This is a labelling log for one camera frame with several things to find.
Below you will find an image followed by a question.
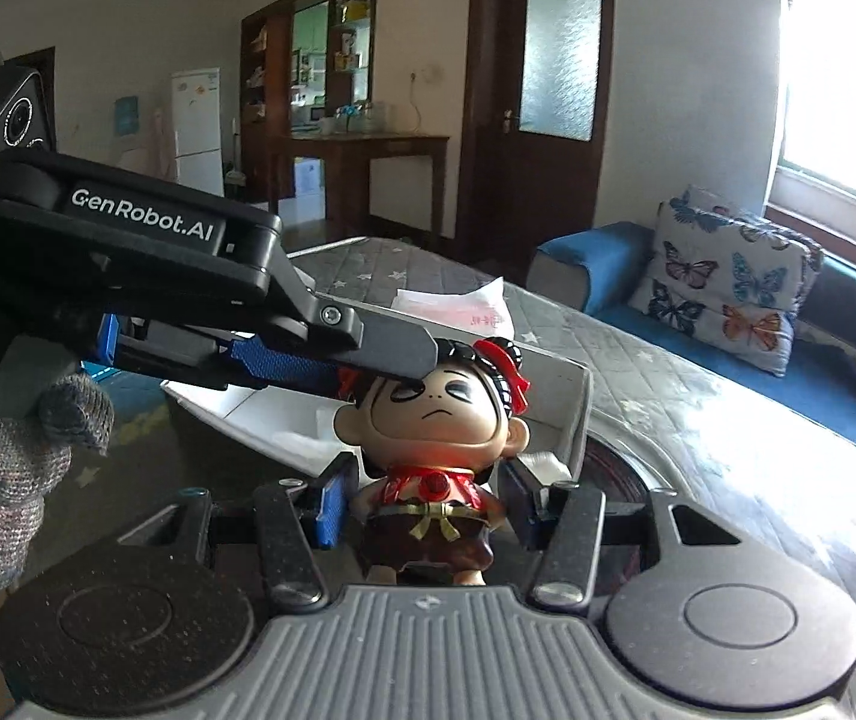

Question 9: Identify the brown wooden table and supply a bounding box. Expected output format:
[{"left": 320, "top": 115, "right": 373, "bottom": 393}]
[{"left": 266, "top": 132, "right": 451, "bottom": 247}]

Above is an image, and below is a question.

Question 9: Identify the person's left hand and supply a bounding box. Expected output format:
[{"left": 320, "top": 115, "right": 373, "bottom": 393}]
[{"left": 0, "top": 371, "right": 115, "bottom": 602}]

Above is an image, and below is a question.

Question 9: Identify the blue sofa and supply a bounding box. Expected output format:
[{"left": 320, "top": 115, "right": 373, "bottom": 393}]
[{"left": 529, "top": 220, "right": 856, "bottom": 475}]

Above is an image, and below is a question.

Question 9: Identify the dark round plate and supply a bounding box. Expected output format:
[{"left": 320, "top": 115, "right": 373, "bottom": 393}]
[{"left": 582, "top": 431, "right": 674, "bottom": 541}]

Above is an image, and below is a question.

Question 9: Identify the white plastic packet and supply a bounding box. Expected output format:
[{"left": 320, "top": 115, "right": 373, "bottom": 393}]
[{"left": 390, "top": 277, "right": 516, "bottom": 336}]

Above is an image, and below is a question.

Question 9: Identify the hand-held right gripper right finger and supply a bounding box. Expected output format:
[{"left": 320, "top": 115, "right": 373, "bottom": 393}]
[{"left": 499, "top": 457, "right": 744, "bottom": 613}]

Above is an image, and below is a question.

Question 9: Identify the brown wooden shelf cabinet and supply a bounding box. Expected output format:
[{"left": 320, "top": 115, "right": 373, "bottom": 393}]
[{"left": 240, "top": 0, "right": 381, "bottom": 205}]

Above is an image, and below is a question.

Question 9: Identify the bright window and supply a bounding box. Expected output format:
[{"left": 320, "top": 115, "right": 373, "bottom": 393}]
[{"left": 764, "top": 0, "right": 856, "bottom": 227}]

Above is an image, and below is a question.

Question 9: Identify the red and black doll figurine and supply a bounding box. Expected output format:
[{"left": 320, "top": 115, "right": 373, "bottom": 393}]
[{"left": 333, "top": 337, "right": 535, "bottom": 587}]

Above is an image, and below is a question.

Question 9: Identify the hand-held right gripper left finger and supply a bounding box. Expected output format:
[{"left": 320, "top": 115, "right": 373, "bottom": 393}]
[{"left": 116, "top": 453, "right": 362, "bottom": 613}]

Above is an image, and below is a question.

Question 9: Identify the grey star quilt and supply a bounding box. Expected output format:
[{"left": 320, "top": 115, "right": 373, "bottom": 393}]
[{"left": 23, "top": 235, "right": 856, "bottom": 720}]

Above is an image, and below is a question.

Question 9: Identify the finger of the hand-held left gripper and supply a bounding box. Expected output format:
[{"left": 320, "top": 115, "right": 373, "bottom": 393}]
[
  {"left": 101, "top": 313, "right": 350, "bottom": 395},
  {"left": 267, "top": 253, "right": 438, "bottom": 380}
]

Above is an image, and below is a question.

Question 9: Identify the butterfly print cushion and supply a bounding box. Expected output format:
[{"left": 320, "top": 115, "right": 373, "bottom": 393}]
[{"left": 627, "top": 184, "right": 824, "bottom": 377}]

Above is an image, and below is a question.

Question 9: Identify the brown wooden door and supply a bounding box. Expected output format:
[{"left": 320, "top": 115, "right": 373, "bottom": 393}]
[{"left": 471, "top": 0, "right": 618, "bottom": 248}]

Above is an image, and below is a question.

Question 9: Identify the white box under table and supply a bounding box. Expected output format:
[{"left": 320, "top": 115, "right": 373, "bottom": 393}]
[{"left": 294, "top": 157, "right": 325, "bottom": 200}]

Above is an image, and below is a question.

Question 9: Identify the white cardboard box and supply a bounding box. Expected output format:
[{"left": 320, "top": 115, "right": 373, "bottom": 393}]
[{"left": 161, "top": 330, "right": 595, "bottom": 482}]

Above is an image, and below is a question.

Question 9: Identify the white refrigerator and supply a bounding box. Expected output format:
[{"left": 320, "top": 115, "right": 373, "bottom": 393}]
[{"left": 169, "top": 67, "right": 227, "bottom": 200}]

